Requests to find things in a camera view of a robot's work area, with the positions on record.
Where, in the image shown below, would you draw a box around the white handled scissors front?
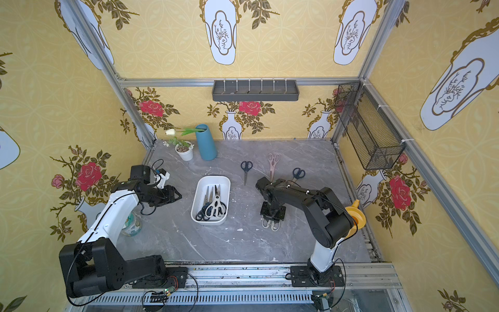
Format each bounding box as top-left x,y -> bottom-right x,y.
261,218 -> 281,232

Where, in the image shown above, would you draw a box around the dark teal scissors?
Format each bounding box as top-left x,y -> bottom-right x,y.
292,168 -> 306,182
240,161 -> 253,185

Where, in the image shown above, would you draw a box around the black scissors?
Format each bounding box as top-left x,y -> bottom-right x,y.
195,186 -> 211,221

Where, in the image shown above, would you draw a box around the white plastic storage box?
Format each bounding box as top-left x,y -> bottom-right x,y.
191,175 -> 231,226

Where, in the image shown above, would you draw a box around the cream white kitchen scissors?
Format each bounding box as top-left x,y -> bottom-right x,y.
207,185 -> 227,220

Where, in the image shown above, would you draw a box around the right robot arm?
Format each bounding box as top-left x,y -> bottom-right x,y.
255,178 -> 362,274

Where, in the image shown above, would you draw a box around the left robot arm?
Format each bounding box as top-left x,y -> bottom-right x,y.
59,165 -> 182,298

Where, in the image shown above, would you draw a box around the pink scissors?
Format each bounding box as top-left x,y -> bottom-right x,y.
267,153 -> 281,182

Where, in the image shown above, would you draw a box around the dark teal scissors back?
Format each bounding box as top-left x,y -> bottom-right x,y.
240,161 -> 253,185

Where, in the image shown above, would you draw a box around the tape roll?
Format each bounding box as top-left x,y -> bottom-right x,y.
121,213 -> 142,237

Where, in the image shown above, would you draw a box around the white artificial tulip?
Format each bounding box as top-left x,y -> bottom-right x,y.
165,128 -> 205,136

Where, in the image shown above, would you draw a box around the teal cylindrical vase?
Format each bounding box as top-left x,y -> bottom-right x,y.
196,124 -> 218,161

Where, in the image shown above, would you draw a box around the yellow watering can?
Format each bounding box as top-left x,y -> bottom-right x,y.
346,200 -> 366,239

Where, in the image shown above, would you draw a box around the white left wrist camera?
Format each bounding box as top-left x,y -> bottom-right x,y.
154,168 -> 170,189

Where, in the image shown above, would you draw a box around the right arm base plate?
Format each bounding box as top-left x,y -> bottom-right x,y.
285,265 -> 345,287

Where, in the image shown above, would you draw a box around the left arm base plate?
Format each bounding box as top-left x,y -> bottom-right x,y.
131,266 -> 188,289

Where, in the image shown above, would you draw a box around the black wire mesh basket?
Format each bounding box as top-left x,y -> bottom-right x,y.
335,82 -> 405,170

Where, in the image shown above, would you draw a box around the grey wall shelf rack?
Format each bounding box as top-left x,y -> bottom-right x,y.
212,79 -> 300,102

